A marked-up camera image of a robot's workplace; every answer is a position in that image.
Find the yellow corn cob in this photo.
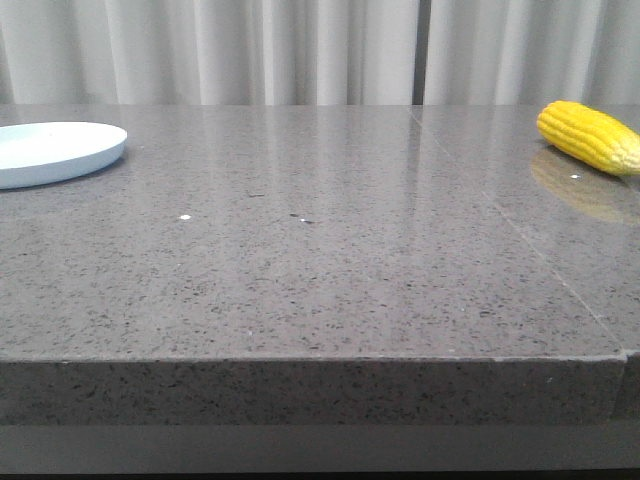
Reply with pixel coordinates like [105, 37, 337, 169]
[536, 100, 639, 176]

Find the light blue round plate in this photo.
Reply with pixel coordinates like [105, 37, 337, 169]
[1, 122, 128, 189]

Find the white pleated curtain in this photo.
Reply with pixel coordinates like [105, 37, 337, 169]
[1, 1, 425, 105]
[423, 1, 639, 105]

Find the white pleated curtain right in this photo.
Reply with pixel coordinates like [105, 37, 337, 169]
[423, 1, 639, 105]

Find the white pleated curtain left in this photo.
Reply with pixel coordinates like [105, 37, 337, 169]
[1, 1, 425, 105]

